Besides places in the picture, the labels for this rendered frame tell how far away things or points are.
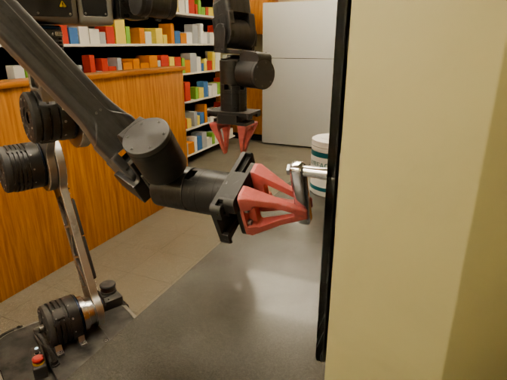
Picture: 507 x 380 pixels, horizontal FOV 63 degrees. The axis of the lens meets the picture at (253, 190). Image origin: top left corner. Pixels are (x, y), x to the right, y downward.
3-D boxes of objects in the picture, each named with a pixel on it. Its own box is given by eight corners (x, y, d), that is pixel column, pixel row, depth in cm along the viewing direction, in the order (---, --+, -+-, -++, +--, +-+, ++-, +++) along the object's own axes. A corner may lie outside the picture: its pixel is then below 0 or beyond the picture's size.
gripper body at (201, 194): (256, 151, 52) (204, 145, 55) (222, 209, 45) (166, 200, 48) (264, 188, 56) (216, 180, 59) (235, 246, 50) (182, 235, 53)
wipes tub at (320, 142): (361, 186, 119) (366, 134, 114) (351, 201, 107) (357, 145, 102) (316, 181, 124) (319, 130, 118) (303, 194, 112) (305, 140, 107)
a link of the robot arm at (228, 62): (235, 53, 90) (213, 54, 87) (256, 55, 85) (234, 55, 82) (235, 87, 92) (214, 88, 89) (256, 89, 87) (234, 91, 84)
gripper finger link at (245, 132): (246, 160, 89) (246, 116, 86) (216, 156, 92) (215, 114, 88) (258, 153, 95) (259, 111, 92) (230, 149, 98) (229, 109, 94)
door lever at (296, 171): (338, 235, 47) (343, 219, 49) (334, 174, 41) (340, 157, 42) (293, 228, 49) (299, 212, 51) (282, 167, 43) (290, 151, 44)
